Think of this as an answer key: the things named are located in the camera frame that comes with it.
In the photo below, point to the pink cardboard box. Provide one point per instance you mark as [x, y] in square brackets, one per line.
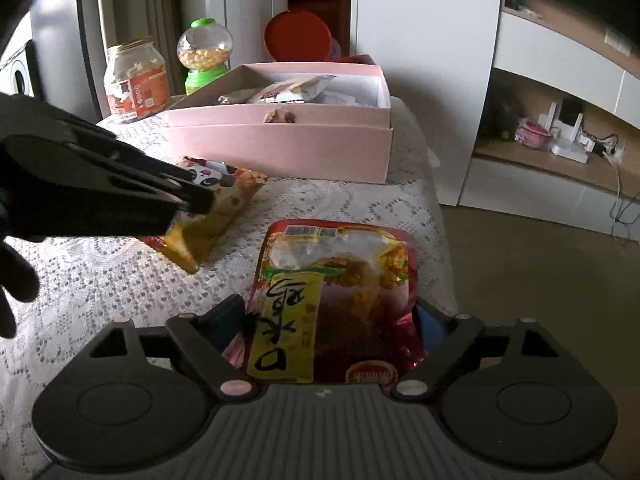
[280, 152]

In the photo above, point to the white lace tablecloth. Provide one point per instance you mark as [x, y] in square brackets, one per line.
[325, 200]

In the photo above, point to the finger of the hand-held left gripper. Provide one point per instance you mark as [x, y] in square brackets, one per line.
[160, 167]
[195, 202]

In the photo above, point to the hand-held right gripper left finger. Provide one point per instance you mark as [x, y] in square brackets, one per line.
[227, 317]

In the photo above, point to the silver refrigerator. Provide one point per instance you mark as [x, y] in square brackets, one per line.
[65, 35]

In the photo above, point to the white wardrobe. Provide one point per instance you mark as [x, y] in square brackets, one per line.
[425, 60]

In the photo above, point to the white wooden shelf unit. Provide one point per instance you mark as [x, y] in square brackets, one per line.
[550, 185]

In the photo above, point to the glass jar with orange label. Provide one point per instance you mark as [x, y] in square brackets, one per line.
[137, 90]

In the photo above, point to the white router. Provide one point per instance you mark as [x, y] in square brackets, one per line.
[570, 147]

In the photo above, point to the pink round container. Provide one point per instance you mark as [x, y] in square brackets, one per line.
[532, 135]

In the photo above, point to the white wall socket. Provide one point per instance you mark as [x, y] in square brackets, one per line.
[617, 41]

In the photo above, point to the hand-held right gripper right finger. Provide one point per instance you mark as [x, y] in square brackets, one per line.
[429, 327]

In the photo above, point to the washing machine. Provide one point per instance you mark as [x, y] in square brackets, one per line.
[17, 72]

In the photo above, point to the yellow snack bag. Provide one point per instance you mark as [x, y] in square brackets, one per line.
[210, 240]

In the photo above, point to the red snack bag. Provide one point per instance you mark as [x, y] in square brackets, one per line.
[350, 310]

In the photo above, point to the green candy dispenser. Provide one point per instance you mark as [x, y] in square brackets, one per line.
[205, 50]

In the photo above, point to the person's left hand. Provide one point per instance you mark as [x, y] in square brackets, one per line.
[20, 272]

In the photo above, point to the white power strip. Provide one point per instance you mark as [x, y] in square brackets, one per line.
[602, 146]

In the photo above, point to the white green snack packet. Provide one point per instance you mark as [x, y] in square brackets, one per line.
[295, 87]

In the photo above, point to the red round lid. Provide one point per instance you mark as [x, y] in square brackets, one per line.
[297, 37]

